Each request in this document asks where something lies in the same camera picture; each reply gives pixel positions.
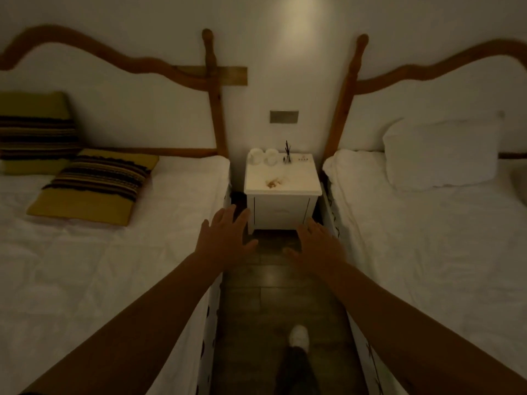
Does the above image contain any person's left hand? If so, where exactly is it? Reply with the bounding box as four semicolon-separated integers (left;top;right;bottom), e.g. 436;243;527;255
193;204;259;273

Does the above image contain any white quilted bed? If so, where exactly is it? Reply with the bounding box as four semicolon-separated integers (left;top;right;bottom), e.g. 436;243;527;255
0;154;231;395
321;150;527;395

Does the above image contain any brass wall switch plate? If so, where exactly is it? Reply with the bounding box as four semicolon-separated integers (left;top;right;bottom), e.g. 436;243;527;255
270;110;300;125

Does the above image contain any wooden wall plank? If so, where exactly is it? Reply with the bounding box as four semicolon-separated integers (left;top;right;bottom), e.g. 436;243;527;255
175;65;249;87

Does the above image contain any person's right hand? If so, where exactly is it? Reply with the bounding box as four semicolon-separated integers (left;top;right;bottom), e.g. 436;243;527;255
282;217;349;280

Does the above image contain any white pillow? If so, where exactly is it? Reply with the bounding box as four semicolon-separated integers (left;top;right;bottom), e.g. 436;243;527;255
382;112;505;192

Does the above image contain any person's right leg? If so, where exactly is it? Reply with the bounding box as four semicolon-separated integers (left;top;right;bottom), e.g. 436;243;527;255
273;345;322;395

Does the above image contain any striped yellow pillow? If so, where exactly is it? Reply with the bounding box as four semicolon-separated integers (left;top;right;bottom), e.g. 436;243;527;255
0;91;81;176
26;148;160;227

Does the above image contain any person's left forearm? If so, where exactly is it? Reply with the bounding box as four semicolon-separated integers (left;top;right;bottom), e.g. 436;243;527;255
18;252;225;395

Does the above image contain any person's right forearm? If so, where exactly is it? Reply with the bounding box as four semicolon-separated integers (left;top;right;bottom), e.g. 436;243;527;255
325;261;527;395

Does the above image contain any white nightstand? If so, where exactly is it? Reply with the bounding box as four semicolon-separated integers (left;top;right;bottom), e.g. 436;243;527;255
243;151;323;235

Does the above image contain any curved wooden headboard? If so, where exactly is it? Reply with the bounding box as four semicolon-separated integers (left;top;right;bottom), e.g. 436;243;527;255
322;33;527;161
0;24;229;159

